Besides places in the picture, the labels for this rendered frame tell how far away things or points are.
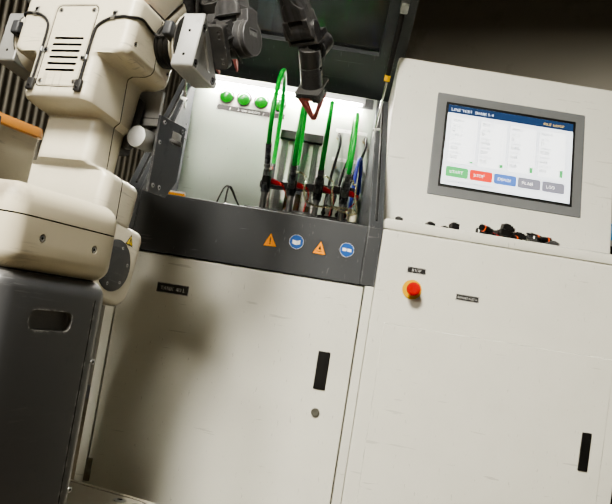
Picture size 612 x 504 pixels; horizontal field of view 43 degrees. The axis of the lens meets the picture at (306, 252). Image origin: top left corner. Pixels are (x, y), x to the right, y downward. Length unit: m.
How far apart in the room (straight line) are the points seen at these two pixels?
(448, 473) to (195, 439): 0.67
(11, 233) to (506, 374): 1.41
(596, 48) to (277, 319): 3.19
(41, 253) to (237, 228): 1.00
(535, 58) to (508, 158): 2.39
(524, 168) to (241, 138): 0.94
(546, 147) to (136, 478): 1.55
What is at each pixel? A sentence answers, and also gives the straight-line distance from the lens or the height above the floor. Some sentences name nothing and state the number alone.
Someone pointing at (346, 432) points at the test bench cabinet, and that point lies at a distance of 2.13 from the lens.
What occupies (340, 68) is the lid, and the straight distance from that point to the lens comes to 2.69.
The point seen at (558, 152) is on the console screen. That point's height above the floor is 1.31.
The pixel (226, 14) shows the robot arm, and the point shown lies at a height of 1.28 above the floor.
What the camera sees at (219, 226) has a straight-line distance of 2.12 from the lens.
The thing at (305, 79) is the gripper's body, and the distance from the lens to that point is 2.05.
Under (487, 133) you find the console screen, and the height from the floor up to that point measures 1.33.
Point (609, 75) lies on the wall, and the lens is 4.80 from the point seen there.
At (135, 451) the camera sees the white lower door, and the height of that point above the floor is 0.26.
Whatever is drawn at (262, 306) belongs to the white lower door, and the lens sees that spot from 2.10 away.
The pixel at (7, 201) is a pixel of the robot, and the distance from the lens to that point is 1.16.
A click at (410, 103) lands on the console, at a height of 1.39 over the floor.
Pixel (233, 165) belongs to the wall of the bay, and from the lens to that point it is 2.70.
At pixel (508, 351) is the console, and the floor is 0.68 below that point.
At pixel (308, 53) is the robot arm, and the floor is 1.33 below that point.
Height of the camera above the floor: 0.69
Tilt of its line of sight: 4 degrees up
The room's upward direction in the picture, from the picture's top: 9 degrees clockwise
